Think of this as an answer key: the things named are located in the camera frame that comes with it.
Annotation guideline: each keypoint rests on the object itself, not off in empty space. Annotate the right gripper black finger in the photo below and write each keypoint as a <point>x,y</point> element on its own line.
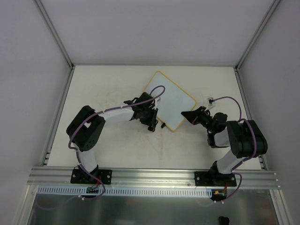
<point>191,116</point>
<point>200,111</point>

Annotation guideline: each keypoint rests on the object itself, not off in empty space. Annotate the black object at bottom edge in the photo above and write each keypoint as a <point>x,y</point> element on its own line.
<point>224,220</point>

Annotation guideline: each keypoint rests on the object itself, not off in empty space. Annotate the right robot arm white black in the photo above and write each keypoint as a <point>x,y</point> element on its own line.
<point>243,138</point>

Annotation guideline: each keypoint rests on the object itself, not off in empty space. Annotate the black whiteboard eraser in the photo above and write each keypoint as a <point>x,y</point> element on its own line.
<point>152,128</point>

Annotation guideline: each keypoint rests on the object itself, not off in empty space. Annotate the aluminium mounting rail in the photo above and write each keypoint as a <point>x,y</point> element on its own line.
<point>152,178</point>

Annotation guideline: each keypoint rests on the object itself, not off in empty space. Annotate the left aluminium frame post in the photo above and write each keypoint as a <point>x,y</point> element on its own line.
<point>53,31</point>

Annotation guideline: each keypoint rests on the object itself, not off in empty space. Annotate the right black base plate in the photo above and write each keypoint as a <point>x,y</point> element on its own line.
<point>214,180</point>

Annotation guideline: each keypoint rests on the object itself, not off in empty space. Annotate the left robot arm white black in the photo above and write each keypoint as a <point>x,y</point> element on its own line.
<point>85,129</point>

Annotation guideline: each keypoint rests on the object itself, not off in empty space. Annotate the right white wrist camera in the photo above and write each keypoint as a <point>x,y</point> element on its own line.
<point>210,103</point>

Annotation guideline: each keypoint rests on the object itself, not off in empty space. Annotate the white slotted cable duct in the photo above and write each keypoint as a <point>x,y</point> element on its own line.
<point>127,191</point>

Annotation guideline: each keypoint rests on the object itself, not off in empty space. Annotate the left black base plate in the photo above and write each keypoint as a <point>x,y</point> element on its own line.
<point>80,177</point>

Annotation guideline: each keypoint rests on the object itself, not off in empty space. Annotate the yellow framed whiteboard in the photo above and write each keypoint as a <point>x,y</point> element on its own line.
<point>172,102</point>

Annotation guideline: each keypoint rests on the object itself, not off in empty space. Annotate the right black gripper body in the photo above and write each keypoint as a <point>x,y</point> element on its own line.
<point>197,116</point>

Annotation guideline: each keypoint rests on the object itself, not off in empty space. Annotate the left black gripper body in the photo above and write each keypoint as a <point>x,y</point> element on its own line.
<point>151,116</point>

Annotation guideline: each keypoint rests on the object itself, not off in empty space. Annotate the aluminium frame post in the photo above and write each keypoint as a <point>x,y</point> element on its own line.
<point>262,25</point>
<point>53,31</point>

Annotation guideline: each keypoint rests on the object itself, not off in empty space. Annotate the right aluminium frame post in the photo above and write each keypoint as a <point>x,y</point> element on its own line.
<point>262,25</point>

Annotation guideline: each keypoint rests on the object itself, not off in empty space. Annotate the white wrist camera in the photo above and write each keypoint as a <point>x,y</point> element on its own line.
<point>157,100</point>
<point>210,103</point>

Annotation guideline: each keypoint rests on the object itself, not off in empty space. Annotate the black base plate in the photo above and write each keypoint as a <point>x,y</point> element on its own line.
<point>80,177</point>
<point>214,180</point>

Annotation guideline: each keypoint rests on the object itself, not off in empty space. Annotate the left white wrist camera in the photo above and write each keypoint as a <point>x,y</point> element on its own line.
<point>157,100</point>

